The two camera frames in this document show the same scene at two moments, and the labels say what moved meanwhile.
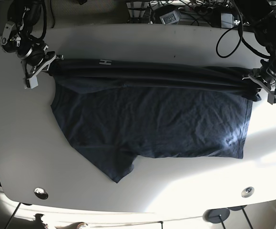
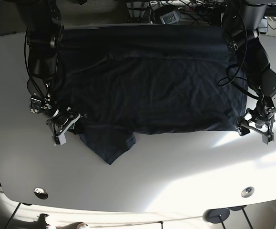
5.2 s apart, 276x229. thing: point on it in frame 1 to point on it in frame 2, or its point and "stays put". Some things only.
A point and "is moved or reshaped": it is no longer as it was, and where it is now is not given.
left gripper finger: (32, 82) to (60, 140)
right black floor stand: (238, 208) stays put
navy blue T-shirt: (111, 111) is moved or reshaped
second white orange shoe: (73, 225) stays put
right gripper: (271, 82) to (261, 118)
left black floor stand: (216, 215) stays put
